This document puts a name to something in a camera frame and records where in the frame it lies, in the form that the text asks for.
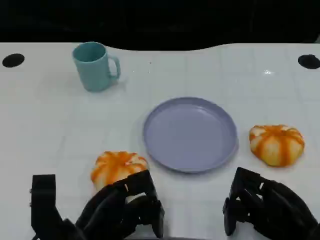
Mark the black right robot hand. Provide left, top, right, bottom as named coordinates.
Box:
left=222, top=166, right=320, bottom=240

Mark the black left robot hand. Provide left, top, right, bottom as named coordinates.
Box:
left=29, top=169, right=166, bottom=240

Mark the orange white toy bread roll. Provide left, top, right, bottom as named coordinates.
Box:
left=248, top=124, right=306, bottom=168
left=90, top=150, right=150, bottom=191

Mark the lilac plate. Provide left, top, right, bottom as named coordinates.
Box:
left=142, top=96, right=239, bottom=174

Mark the pale green mug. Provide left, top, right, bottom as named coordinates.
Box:
left=72, top=41, right=122, bottom=93

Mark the black table grommet hole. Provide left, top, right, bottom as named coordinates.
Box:
left=2, top=53, right=26, bottom=68
left=297, top=54, right=320, bottom=70

